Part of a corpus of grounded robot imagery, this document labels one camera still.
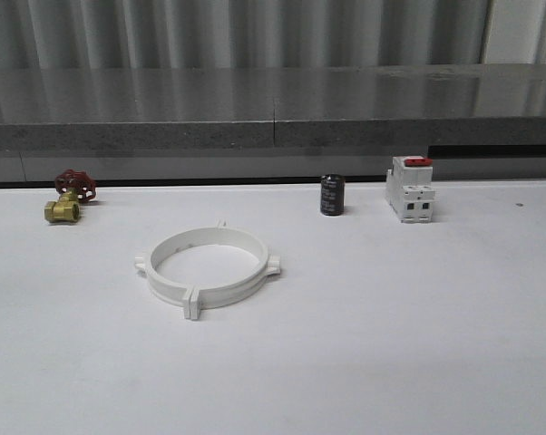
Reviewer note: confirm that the white pipe clamp half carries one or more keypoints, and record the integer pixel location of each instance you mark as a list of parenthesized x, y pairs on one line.
[(164, 287), (267, 265)]

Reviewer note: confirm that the grey pleated curtain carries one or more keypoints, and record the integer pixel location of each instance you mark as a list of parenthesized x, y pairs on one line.
[(257, 34)]

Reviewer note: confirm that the brass valve red handwheel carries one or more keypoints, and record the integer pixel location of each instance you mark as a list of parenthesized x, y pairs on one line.
[(75, 188)]

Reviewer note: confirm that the black cylindrical capacitor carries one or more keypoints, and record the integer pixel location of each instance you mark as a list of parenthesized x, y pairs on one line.
[(332, 194)]

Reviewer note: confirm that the white circuit breaker red switch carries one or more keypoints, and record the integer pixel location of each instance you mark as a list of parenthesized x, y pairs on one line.
[(408, 188)]

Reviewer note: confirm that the grey stone counter ledge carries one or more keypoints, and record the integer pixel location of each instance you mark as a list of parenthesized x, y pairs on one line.
[(381, 110)]

